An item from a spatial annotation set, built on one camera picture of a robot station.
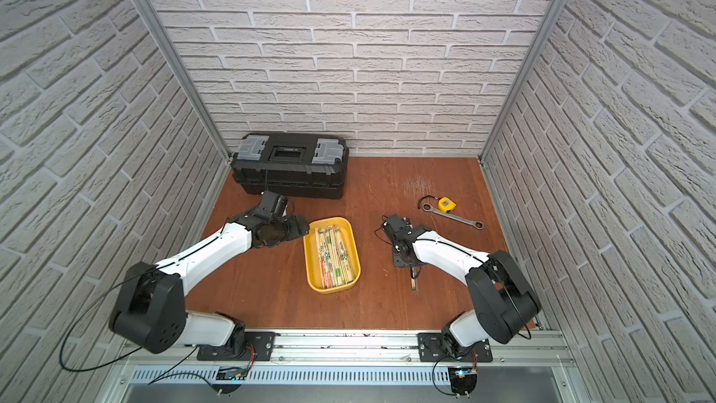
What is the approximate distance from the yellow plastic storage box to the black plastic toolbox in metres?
0.13

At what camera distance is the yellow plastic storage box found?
846 millimetres

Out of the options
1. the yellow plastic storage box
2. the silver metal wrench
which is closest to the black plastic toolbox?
the yellow plastic storage box

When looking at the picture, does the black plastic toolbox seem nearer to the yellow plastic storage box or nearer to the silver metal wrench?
the yellow plastic storage box

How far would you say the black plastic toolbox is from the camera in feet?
3.10
